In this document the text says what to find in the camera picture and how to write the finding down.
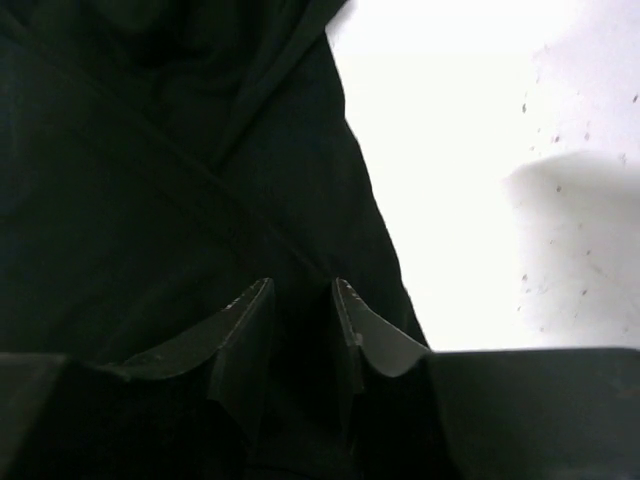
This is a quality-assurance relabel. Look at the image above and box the black tank top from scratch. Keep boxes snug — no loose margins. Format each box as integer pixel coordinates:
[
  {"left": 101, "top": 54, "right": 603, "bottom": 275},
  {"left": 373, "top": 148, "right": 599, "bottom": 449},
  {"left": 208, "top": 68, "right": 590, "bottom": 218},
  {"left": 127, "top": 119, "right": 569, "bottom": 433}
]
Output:
[{"left": 1, "top": 1, "right": 426, "bottom": 479}]

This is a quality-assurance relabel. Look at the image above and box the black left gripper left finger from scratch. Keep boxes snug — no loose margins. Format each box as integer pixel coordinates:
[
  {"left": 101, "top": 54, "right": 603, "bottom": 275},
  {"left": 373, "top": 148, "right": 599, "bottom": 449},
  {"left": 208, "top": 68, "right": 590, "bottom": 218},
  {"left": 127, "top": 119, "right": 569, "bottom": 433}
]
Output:
[{"left": 1, "top": 279, "right": 275, "bottom": 479}]

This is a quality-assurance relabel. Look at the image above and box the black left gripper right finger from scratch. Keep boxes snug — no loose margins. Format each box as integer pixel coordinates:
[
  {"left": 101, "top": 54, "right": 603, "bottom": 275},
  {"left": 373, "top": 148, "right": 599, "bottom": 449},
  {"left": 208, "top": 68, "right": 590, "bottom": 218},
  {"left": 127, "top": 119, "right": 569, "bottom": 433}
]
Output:
[{"left": 331, "top": 279, "right": 639, "bottom": 479}]

